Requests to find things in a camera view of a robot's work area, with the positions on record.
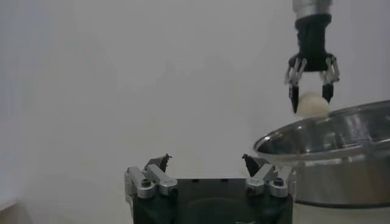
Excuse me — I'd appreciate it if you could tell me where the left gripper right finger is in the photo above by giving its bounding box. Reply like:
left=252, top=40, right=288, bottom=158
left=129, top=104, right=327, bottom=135
left=242, top=153, right=297, bottom=198

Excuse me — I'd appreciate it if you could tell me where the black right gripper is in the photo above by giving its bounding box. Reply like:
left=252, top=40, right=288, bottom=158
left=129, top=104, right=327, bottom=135
left=284, top=13, right=341, bottom=114

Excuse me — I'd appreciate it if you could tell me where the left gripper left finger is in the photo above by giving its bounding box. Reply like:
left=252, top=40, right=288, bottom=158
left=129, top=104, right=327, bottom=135
left=124, top=153, right=179, bottom=200

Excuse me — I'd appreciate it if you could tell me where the stainless steel steamer basket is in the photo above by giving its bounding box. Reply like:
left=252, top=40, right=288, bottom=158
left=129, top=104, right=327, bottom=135
left=253, top=99, right=390, bottom=210

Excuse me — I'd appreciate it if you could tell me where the white steamed baozi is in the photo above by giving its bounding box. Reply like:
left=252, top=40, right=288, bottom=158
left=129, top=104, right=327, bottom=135
left=296, top=91, right=331, bottom=119

